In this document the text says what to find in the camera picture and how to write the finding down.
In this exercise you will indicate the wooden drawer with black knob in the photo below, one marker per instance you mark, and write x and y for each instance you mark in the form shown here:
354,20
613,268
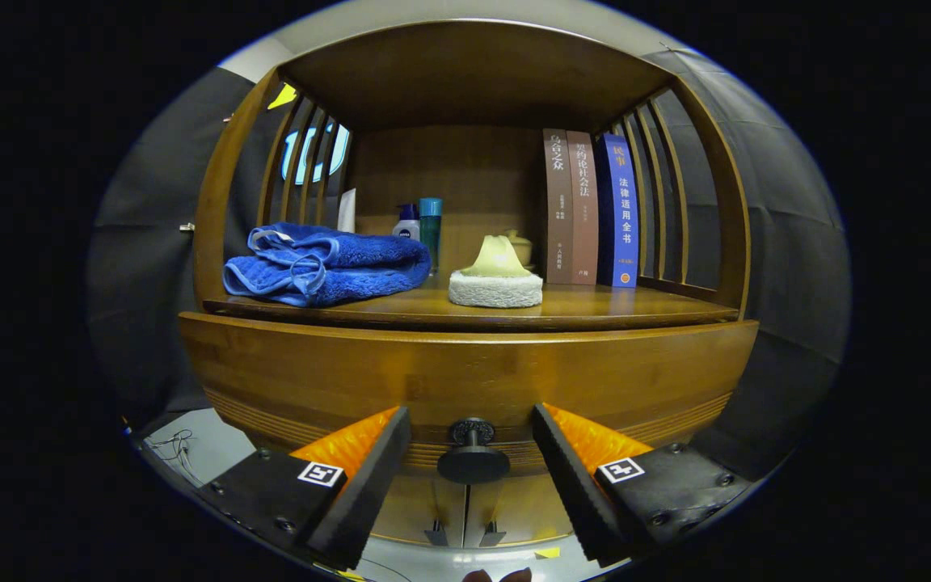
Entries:
465,372

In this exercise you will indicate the dark brown book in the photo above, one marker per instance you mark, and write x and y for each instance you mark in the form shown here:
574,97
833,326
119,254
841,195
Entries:
558,210

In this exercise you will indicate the white tube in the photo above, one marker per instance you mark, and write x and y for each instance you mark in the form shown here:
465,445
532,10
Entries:
347,212

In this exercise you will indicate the blue book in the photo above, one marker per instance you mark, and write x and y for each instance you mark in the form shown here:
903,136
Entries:
621,210

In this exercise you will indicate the beige lidded tea cup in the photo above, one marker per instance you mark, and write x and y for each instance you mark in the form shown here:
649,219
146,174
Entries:
523,246

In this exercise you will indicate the wooden cabinet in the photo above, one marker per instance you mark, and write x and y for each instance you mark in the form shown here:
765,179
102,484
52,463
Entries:
473,73

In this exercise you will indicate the wooden cabinet door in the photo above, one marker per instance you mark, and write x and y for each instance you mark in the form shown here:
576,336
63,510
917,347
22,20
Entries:
417,509
522,509

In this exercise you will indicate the white bottle with blue cap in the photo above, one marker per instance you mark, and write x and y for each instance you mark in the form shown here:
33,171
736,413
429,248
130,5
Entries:
406,226

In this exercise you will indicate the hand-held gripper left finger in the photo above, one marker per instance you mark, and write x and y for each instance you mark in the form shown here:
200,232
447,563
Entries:
372,485

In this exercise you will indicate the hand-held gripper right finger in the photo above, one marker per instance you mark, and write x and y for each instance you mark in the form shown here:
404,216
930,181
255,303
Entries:
570,485

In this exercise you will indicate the reddish brown book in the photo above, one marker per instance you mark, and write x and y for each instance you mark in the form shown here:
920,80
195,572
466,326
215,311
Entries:
583,210

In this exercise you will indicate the wooden countertop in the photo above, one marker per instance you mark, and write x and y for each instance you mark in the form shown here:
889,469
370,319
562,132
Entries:
595,303

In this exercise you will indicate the yellow tape piece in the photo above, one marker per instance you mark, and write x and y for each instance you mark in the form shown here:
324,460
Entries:
547,553

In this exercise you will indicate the teal bottle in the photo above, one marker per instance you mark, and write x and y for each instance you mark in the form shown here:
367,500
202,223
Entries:
431,226

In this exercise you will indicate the folded blue towel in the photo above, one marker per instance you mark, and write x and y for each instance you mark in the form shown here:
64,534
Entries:
336,267

